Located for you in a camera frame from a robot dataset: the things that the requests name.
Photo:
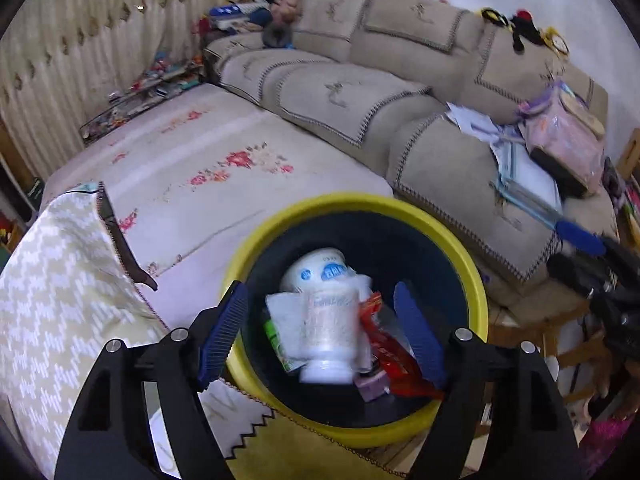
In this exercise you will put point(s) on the green white snack packet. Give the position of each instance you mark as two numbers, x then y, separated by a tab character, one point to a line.
287	315

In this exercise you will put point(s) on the pink transparent bag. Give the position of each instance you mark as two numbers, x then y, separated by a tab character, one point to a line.
565	135

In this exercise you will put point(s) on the beige fabric sofa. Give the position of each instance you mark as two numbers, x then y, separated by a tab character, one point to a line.
350	95

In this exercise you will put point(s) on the white printed paper bowl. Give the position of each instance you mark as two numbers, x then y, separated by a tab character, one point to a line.
320	272

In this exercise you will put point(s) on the person's pink trousers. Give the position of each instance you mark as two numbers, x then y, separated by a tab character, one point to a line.
615	440

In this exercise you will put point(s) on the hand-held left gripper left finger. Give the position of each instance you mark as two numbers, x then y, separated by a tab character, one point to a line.
225	335

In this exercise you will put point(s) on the pile of toys and books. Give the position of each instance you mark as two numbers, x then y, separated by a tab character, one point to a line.
145	90

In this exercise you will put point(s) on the white plastic bottle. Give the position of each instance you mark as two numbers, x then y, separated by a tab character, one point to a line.
330	330

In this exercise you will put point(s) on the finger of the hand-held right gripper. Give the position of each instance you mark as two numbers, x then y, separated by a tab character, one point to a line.
575	272
580	237

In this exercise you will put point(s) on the beige patterned curtain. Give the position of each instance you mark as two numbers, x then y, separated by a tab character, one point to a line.
75	60

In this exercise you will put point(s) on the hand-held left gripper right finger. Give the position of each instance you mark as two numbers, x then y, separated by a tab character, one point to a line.
420	335

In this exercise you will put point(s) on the grey floral bed sheet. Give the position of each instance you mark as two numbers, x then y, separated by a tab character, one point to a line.
200	135

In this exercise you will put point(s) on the yellow rimmed trash bin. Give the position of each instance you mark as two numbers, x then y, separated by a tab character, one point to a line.
440	270

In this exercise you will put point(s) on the red snack wrapper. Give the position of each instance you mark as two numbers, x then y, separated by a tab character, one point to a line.
390	360

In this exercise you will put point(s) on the yellow and white patterned tablecloth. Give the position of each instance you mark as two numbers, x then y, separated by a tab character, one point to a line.
60	285

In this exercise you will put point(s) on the wooden stool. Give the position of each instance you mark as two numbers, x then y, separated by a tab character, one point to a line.
550	320

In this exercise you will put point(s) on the stack of white papers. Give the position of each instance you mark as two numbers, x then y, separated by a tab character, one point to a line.
525	170

